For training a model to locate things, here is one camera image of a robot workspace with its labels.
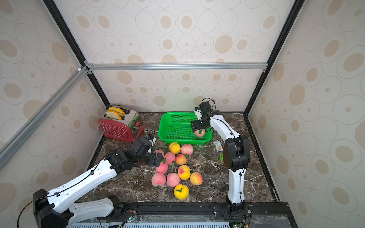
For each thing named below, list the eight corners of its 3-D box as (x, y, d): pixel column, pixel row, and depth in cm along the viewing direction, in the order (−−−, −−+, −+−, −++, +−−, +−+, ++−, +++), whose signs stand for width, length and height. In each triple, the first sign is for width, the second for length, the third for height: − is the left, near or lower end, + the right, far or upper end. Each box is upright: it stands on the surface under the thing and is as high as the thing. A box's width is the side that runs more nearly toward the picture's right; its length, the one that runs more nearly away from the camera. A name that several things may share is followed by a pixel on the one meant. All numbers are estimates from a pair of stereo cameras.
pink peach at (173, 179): (166, 186, 84) (165, 182, 79) (169, 175, 88) (168, 171, 83) (177, 188, 83) (177, 185, 78) (180, 178, 87) (179, 174, 82)
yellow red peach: (178, 180, 86) (177, 176, 80) (178, 169, 90) (178, 165, 85) (190, 180, 86) (190, 176, 80) (190, 169, 90) (190, 165, 85)
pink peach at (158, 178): (152, 187, 84) (150, 183, 78) (154, 176, 88) (152, 171, 82) (166, 187, 84) (164, 183, 78) (166, 176, 88) (165, 171, 82)
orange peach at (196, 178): (190, 185, 84) (190, 182, 80) (190, 175, 88) (190, 171, 84) (202, 185, 84) (203, 182, 80) (201, 175, 88) (202, 171, 84)
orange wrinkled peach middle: (174, 161, 93) (174, 158, 90) (180, 155, 96) (180, 152, 92) (181, 167, 91) (181, 164, 87) (187, 161, 93) (187, 157, 90)
